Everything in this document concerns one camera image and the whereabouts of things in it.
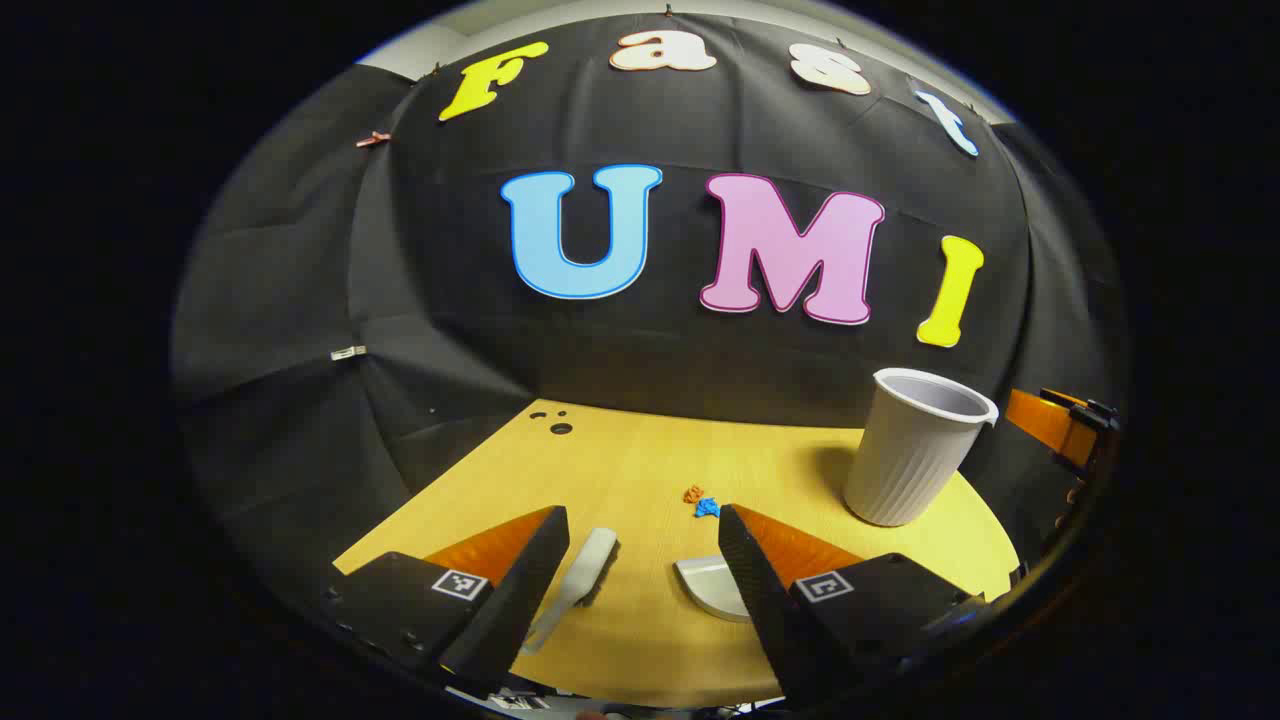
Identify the white ribbed garbage bin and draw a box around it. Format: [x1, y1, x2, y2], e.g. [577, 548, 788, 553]
[843, 367, 1000, 528]

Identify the wooden desktop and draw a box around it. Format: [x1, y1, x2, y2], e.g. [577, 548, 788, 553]
[333, 399, 1021, 709]

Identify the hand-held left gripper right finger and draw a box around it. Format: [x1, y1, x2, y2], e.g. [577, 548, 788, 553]
[718, 504, 991, 706]

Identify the small white broom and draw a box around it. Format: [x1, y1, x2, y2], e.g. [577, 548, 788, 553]
[518, 527, 620, 657]

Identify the grey dustpan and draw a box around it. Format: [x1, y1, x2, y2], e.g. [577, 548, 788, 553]
[674, 556, 751, 623]

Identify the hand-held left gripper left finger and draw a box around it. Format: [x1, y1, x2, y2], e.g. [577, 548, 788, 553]
[322, 505, 571, 691]

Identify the black backdrop cloth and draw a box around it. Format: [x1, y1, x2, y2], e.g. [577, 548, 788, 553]
[170, 12, 1131, 601]

